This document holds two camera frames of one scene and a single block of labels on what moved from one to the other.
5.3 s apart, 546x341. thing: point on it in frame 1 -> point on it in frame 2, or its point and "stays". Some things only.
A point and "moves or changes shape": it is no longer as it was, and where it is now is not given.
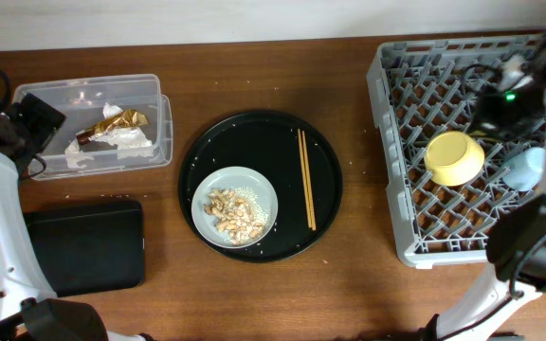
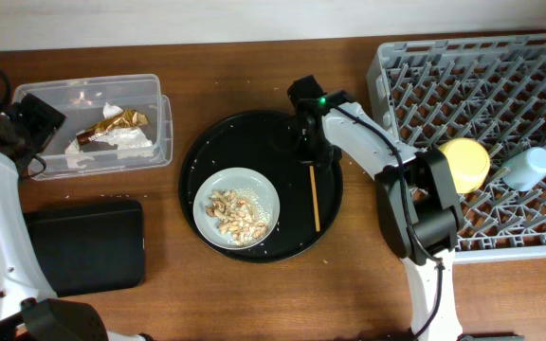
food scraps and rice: (241, 217) stays
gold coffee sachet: (127, 118) stays
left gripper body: (37, 125) stays
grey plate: (231, 177) stays
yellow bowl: (454, 157) moves or changes shape
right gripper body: (513, 115) -> (314, 149)
